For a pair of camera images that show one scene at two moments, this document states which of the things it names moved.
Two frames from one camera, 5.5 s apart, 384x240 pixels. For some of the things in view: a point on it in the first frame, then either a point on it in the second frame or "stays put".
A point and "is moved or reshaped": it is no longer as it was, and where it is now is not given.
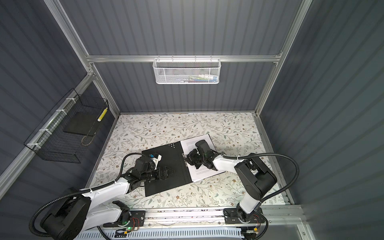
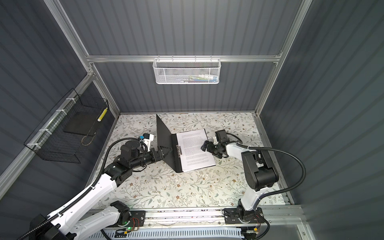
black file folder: (170, 155) -> (165, 138)
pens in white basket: (198, 78) stays put
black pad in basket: (84, 123) stays put
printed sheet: (189, 145) is moved or reshaped
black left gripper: (165, 176) -> (155, 159)
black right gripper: (190, 158) -> (210, 149)
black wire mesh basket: (65, 134) stays put
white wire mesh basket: (170, 71) stays put
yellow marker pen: (103, 113) stays put
